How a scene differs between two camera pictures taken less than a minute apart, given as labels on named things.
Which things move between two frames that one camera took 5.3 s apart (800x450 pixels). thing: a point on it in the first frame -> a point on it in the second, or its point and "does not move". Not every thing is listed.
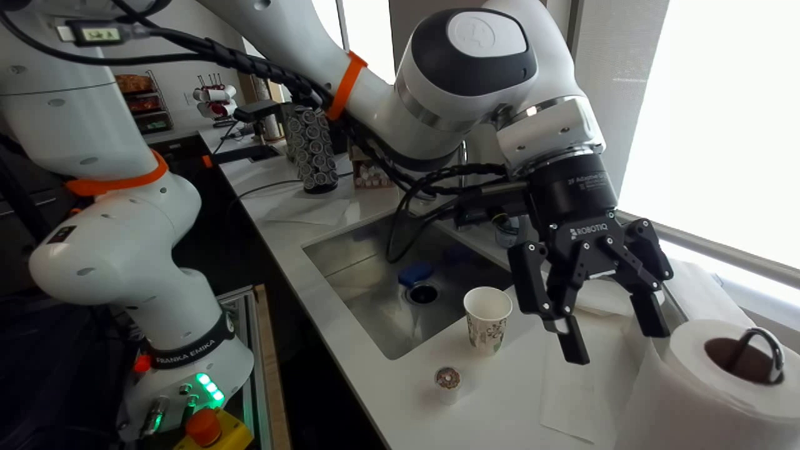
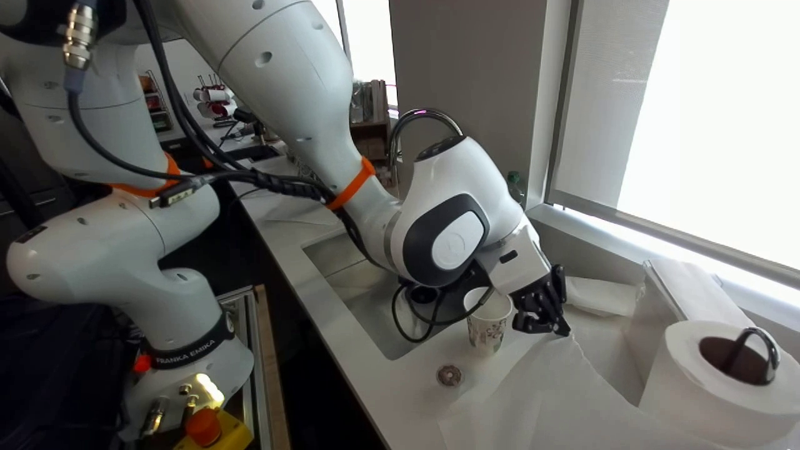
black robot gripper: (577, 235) -> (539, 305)
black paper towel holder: (747, 362) does not move
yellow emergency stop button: (216, 430) does not move
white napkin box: (701, 295) does not move
